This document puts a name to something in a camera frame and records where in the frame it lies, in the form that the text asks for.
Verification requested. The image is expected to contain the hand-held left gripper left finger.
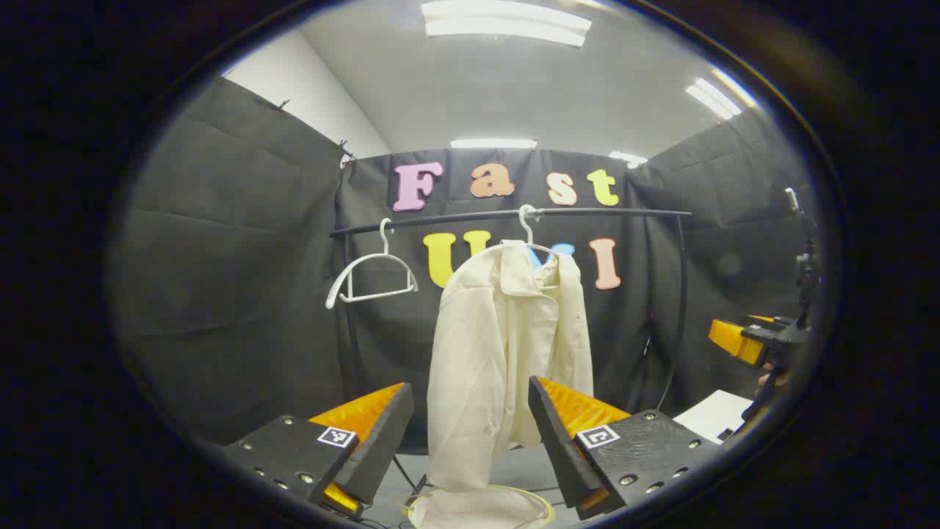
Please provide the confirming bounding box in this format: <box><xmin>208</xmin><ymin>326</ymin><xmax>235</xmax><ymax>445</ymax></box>
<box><xmin>220</xmin><ymin>382</ymin><xmax>416</xmax><ymax>519</ymax></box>

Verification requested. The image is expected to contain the large ceiling light panel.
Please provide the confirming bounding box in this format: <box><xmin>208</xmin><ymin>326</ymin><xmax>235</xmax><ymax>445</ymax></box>
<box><xmin>420</xmin><ymin>0</ymin><xmax>593</xmax><ymax>48</ymax></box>

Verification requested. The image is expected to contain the black clothes rack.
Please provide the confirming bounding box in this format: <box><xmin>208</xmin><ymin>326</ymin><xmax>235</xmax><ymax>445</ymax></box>
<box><xmin>329</xmin><ymin>208</ymin><xmax>693</xmax><ymax>508</ymax></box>

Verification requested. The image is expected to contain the black backdrop cloth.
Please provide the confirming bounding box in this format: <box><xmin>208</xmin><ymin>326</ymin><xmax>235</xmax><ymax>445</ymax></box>
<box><xmin>110</xmin><ymin>73</ymin><xmax>823</xmax><ymax>456</ymax></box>

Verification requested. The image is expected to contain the cream shirt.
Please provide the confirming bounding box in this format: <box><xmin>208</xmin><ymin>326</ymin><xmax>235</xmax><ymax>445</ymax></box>
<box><xmin>426</xmin><ymin>240</ymin><xmax>594</xmax><ymax>493</ymax></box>

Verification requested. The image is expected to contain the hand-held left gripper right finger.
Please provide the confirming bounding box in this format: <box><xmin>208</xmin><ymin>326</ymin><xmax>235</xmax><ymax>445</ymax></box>
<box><xmin>528</xmin><ymin>375</ymin><xmax>724</xmax><ymax>521</ymax></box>

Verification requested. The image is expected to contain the black tripod stand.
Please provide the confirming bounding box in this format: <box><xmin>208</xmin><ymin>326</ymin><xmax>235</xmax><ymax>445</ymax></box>
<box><xmin>727</xmin><ymin>187</ymin><xmax>820</xmax><ymax>442</ymax></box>

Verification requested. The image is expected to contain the white laundry hamper yellow rim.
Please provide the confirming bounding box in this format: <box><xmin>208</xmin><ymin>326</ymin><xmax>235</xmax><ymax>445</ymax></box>
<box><xmin>406</xmin><ymin>483</ymin><xmax>557</xmax><ymax>529</ymax></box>

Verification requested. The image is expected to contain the empty white hanger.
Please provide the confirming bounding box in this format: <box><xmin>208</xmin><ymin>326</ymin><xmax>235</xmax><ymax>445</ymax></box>
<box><xmin>325</xmin><ymin>218</ymin><xmax>419</xmax><ymax>310</ymax></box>

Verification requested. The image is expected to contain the white hanger holding shirt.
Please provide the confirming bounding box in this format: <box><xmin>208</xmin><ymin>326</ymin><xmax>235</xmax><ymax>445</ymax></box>
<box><xmin>502</xmin><ymin>204</ymin><xmax>575</xmax><ymax>259</ymax></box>

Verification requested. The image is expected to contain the white panel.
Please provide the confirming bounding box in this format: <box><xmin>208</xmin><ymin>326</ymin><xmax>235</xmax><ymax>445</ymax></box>
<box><xmin>674</xmin><ymin>389</ymin><xmax>753</xmax><ymax>445</ymax></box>

